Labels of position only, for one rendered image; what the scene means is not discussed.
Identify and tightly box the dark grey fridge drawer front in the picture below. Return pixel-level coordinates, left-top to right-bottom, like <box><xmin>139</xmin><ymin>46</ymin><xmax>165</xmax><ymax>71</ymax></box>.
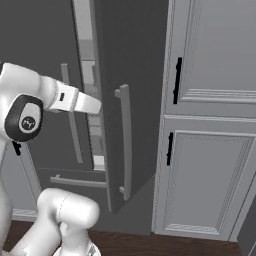
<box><xmin>28</xmin><ymin>166</ymin><xmax>156</xmax><ymax>236</ymax></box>

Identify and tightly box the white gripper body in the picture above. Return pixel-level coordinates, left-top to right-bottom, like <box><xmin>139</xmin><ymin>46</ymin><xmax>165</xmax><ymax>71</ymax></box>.
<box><xmin>73</xmin><ymin>91</ymin><xmax>103</xmax><ymax>116</ymax></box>

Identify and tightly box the small black cupboard handle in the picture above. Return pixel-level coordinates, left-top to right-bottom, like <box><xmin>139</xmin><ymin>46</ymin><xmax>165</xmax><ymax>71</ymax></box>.
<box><xmin>12</xmin><ymin>140</ymin><xmax>22</xmax><ymax>157</ymax></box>

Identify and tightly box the long black cupboard handle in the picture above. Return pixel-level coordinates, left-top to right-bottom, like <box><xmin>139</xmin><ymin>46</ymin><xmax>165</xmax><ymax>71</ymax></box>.
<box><xmin>172</xmin><ymin>56</ymin><xmax>184</xmax><ymax>105</ymax></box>

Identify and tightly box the short black cupboard handle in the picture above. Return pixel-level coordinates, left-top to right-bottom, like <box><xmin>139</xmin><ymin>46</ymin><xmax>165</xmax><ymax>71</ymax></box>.
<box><xmin>166</xmin><ymin>131</ymin><xmax>175</xmax><ymax>167</ymax></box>

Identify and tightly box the grey panelled cupboard door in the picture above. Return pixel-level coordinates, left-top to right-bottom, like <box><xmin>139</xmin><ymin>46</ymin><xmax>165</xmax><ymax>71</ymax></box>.
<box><xmin>151</xmin><ymin>114</ymin><xmax>256</xmax><ymax>242</ymax></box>

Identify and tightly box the grey curved fridge door handle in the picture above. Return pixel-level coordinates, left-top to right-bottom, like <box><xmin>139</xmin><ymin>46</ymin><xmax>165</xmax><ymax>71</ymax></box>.
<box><xmin>114</xmin><ymin>83</ymin><xmax>133</xmax><ymax>202</ymax></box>

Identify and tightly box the dark grey fridge door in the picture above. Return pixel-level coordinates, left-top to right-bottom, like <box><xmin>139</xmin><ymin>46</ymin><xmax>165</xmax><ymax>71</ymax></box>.
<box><xmin>89</xmin><ymin>0</ymin><xmax>170</xmax><ymax>215</ymax></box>
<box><xmin>0</xmin><ymin>0</ymin><xmax>95</xmax><ymax>172</ymax></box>

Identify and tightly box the grey straight fridge door handle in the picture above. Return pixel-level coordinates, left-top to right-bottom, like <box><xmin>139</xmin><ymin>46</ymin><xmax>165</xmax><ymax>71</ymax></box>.
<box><xmin>60</xmin><ymin>62</ymin><xmax>85</xmax><ymax>165</ymax></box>

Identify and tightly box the grey fridge drawer handle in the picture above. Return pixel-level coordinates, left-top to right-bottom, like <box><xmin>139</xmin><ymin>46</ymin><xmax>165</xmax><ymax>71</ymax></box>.
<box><xmin>49</xmin><ymin>173</ymin><xmax>108</xmax><ymax>190</ymax></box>

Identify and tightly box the tall grey cupboard door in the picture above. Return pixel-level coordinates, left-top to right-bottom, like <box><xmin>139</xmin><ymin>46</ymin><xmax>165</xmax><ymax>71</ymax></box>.
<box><xmin>161</xmin><ymin>0</ymin><xmax>256</xmax><ymax>119</ymax></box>

